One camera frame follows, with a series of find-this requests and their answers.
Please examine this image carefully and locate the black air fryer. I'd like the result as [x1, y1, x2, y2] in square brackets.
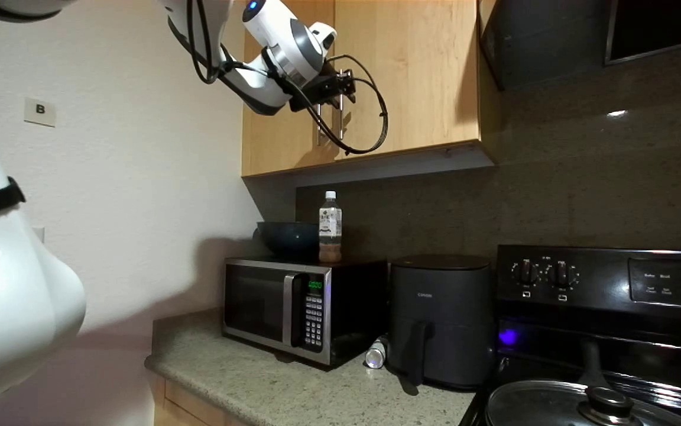
[388, 257, 494, 390]

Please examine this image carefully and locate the black range hood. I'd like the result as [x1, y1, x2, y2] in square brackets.
[479, 0, 681, 89]

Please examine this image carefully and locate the dark blue bowl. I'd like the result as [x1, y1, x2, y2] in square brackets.
[253, 222, 318, 260]

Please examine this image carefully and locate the small clear glass object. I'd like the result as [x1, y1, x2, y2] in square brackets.
[364, 340, 388, 369]

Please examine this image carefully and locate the white wall thermostat plate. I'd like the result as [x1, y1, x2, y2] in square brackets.
[23, 98, 57, 129]

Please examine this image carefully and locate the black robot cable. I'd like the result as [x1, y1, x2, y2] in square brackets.
[168, 0, 389, 157]

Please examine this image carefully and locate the wooden lower cabinet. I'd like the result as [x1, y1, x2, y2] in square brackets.
[151, 377, 246, 426]

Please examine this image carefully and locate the stainless steel microwave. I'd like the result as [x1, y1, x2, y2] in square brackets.
[222, 260, 388, 369]

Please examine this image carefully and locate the pan with glass lid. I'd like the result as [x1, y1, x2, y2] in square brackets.
[485, 340, 681, 426]

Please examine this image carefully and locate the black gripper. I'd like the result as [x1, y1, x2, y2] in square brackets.
[296, 65, 355, 110]

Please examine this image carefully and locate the brown liquid bottle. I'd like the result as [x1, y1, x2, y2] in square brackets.
[318, 190, 343, 266]

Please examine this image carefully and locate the black stove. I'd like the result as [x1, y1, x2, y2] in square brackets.
[459, 244, 681, 426]

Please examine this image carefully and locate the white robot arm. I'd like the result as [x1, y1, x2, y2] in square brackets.
[0, 0, 336, 395]

